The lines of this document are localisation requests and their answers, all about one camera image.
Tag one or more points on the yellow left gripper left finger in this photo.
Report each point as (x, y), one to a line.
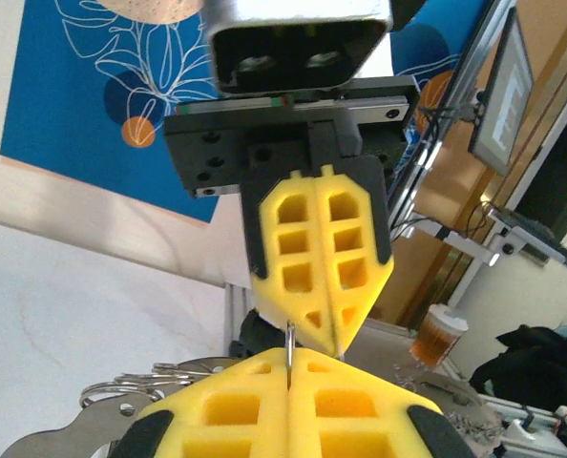
(207, 429)

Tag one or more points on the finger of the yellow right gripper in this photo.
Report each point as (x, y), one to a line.
(367, 253)
(271, 257)

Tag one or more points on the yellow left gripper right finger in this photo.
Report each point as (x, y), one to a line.
(388, 429)

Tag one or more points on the plastic cup with amber drink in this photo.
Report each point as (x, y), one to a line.
(436, 339)

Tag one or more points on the black bag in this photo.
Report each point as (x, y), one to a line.
(541, 367)

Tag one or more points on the computer monitor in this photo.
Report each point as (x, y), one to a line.
(503, 95)

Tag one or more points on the aluminium frame rail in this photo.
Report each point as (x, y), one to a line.
(238, 315)

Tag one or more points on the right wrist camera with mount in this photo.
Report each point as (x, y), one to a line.
(293, 62)

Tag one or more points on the blue floral wall panel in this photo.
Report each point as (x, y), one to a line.
(422, 28)
(49, 95)

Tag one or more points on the aluminium frame post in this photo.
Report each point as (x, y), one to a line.
(460, 81)

